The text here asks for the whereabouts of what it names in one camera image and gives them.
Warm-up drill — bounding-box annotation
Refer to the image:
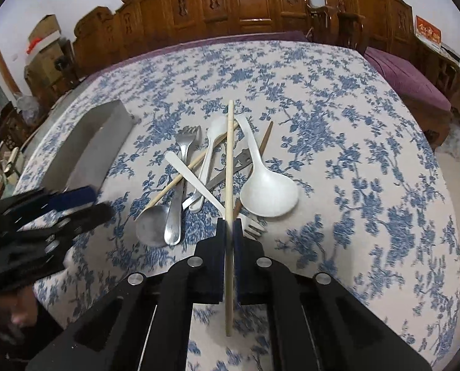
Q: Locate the grey metal container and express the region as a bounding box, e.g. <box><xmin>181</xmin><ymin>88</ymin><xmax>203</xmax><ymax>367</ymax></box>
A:
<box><xmin>42</xmin><ymin>99</ymin><xmax>140</xmax><ymax>194</ymax></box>

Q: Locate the light wooden chopstick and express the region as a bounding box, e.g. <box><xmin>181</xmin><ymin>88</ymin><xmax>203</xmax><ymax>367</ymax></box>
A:
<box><xmin>224</xmin><ymin>100</ymin><xmax>235</xmax><ymax>336</ymax></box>
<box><xmin>150</xmin><ymin>122</ymin><xmax>239</xmax><ymax>206</ymax></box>

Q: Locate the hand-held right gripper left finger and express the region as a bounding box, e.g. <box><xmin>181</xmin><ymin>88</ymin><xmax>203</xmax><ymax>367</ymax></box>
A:
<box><xmin>25</xmin><ymin>218</ymin><xmax>228</xmax><ymax>371</ymax></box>

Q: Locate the dark wooden chair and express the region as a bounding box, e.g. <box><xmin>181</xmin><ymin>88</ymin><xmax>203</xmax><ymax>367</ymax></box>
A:
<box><xmin>307</xmin><ymin>4</ymin><xmax>369</xmax><ymax>49</ymax></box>

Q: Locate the large cardboard box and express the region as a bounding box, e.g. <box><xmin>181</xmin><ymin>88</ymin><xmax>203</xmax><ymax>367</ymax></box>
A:
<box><xmin>24</xmin><ymin>46</ymin><xmax>76</xmax><ymax>97</ymax></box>

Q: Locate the wooden bench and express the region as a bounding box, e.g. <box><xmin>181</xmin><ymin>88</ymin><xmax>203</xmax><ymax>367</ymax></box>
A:
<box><xmin>415</xmin><ymin>39</ymin><xmax>460</xmax><ymax>124</ymax></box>

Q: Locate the purple cushion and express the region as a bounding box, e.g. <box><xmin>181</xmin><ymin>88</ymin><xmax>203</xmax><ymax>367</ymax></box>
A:
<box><xmin>363</xmin><ymin>46</ymin><xmax>452</xmax><ymax>113</ymax></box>

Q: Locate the small cardboard box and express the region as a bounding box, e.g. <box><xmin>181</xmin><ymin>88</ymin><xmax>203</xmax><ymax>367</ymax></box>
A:
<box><xmin>28</xmin><ymin>15</ymin><xmax>62</xmax><ymax>53</ymax></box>

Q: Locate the white plastic bag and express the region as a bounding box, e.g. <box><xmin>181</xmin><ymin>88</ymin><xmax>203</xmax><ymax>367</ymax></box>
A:
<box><xmin>442</xmin><ymin>124</ymin><xmax>460</xmax><ymax>159</ymax></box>

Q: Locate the white plastic fork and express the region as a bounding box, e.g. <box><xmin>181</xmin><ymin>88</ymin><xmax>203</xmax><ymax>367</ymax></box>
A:
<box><xmin>164</xmin><ymin>151</ymin><xmax>267</xmax><ymax>239</ymax></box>

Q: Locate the red sign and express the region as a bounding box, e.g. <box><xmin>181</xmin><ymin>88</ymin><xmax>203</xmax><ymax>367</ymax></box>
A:
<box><xmin>414</xmin><ymin>15</ymin><xmax>443</xmax><ymax>45</ymax></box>

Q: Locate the person's left hand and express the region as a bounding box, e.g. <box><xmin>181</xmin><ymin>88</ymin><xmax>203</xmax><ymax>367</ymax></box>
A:
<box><xmin>0</xmin><ymin>289</ymin><xmax>35</xmax><ymax>331</ymax></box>

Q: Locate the metal spoon with face handle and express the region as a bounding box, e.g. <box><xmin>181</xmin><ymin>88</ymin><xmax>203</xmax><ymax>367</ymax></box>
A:
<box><xmin>135</xmin><ymin>149</ymin><xmax>254</xmax><ymax>248</ymax></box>

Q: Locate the brown wooden chopstick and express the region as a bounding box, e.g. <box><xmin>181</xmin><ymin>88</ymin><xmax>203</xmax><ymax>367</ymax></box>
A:
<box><xmin>233</xmin><ymin>121</ymin><xmax>274</xmax><ymax>214</ymax></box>

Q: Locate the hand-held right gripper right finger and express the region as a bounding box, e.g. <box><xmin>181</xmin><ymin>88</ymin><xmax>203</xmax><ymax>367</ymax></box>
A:
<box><xmin>234</xmin><ymin>220</ymin><xmax>433</xmax><ymax>371</ymax></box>

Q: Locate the small white plastic spoon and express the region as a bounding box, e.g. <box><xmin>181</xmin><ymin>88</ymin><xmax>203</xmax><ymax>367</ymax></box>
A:
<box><xmin>188</xmin><ymin>116</ymin><xmax>230</xmax><ymax>213</ymax></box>

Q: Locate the brown wooden door frame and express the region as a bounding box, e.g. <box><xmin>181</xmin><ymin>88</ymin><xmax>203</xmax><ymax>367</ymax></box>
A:
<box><xmin>0</xmin><ymin>23</ymin><xmax>22</xmax><ymax>97</ymax></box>

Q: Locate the large white soup spoon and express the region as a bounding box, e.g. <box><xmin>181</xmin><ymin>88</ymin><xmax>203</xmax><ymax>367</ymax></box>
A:
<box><xmin>235</xmin><ymin>115</ymin><xmax>300</xmax><ymax>218</ymax></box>

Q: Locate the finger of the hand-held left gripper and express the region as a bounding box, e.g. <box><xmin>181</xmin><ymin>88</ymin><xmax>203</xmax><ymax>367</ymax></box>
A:
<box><xmin>0</xmin><ymin>186</ymin><xmax>96</xmax><ymax>221</ymax></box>
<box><xmin>15</xmin><ymin>203</ymin><xmax>114</xmax><ymax>256</ymax></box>

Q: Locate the blue floral tablecloth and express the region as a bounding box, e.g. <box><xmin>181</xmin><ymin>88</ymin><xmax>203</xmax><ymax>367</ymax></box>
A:
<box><xmin>11</xmin><ymin>40</ymin><xmax>460</xmax><ymax>371</ymax></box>

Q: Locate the metal fork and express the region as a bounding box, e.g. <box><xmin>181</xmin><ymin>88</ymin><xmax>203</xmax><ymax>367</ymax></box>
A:
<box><xmin>164</xmin><ymin>125</ymin><xmax>201</xmax><ymax>246</ymax></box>

